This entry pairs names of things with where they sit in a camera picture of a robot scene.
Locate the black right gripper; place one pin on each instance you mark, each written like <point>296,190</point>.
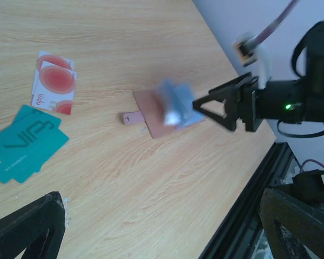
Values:
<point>246,107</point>

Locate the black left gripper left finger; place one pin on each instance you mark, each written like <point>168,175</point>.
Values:
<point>36,230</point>

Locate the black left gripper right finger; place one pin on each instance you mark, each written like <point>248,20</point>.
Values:
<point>291,226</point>

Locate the teal credit card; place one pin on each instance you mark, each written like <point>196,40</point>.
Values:
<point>22,153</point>

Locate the pink card holder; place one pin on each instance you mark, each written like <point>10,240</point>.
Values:
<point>165,109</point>

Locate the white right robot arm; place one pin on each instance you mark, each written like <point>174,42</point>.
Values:
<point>288,101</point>

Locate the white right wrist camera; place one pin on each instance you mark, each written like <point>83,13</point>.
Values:
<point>249,52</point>

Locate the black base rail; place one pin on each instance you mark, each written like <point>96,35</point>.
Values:
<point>239,232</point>

